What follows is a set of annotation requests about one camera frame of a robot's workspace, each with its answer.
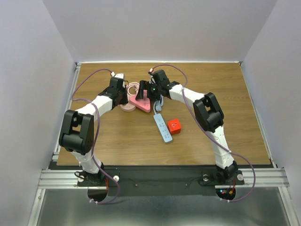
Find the red cube socket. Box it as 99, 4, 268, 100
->
167, 119, 182, 136

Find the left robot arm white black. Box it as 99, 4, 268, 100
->
59, 73, 128, 186

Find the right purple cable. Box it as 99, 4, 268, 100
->
152, 64, 256, 203

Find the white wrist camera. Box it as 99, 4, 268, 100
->
110, 72, 125, 81
148, 68, 156, 84

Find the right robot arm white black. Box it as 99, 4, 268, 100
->
136, 70, 238, 184

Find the aluminium rail frame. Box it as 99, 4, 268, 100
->
35, 63, 290, 226

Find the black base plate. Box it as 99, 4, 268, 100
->
77, 164, 245, 197

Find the blue power strip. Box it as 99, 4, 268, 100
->
153, 113, 173, 143

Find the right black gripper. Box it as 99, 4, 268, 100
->
136, 81, 161, 101

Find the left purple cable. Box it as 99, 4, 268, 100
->
71, 68, 122, 205

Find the purple cable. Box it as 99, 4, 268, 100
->
152, 64, 256, 203
71, 68, 122, 205

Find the pink triangular power strip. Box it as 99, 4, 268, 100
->
129, 90, 151, 113

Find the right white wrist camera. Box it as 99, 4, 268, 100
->
148, 68, 156, 84

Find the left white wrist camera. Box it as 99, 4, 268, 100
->
110, 72, 125, 81

